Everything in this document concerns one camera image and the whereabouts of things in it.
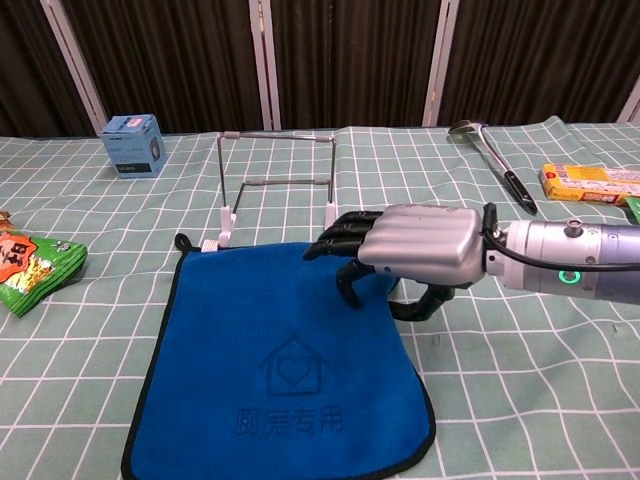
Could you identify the small light blue box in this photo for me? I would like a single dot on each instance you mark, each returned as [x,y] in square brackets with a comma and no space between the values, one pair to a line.
[132,150]

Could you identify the yellow flat food box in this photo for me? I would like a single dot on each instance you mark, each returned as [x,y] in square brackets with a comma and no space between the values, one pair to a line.
[580,182]

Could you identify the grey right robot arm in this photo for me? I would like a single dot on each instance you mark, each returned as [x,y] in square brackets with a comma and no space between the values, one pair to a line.
[540,255]

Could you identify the blue towel with black trim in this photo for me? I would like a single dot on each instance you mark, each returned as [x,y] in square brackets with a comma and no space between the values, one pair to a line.
[250,325]

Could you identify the green sachet packet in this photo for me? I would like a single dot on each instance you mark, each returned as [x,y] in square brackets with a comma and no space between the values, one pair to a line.
[635,210]

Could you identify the green checkered tablecloth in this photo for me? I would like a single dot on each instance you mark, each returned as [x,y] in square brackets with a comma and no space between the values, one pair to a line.
[500,375]

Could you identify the green orange snack bag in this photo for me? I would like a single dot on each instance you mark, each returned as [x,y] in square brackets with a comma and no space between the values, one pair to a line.
[30,270]

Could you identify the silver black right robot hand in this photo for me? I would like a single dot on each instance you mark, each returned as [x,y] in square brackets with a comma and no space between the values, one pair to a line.
[425,240]

